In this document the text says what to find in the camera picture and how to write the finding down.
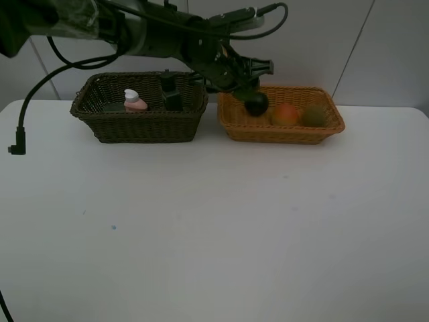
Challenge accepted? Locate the brown fuzzy kiwi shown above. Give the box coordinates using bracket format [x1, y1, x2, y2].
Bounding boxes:
[301, 105, 326, 127]

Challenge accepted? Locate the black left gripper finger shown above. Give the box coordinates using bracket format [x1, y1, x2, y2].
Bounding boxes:
[234, 88, 261, 102]

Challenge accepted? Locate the black square bottle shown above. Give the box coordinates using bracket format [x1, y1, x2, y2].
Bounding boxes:
[160, 69, 183, 112]

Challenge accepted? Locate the black whiteboard eraser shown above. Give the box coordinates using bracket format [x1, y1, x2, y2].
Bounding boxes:
[103, 103, 126, 113]

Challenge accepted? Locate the dark brown wicker basket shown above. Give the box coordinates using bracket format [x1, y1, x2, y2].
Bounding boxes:
[70, 72, 208, 144]

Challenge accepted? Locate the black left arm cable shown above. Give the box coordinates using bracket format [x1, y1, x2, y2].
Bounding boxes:
[6, 0, 290, 156]

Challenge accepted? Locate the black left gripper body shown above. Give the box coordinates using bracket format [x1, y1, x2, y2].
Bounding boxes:
[180, 16, 274, 93]

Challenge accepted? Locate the dark purple mangosteen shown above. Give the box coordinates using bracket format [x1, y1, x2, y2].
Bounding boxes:
[244, 92, 269, 117]

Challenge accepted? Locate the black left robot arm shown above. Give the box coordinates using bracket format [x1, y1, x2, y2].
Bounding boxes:
[1, 1, 273, 101]

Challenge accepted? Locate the orange bread bun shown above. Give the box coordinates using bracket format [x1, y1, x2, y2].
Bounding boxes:
[271, 103, 300, 126]

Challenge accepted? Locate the tan wicker basket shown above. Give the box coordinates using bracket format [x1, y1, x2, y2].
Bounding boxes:
[218, 85, 345, 145]

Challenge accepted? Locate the pink lotion bottle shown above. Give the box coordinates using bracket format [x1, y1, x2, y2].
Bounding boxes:
[124, 89, 148, 112]

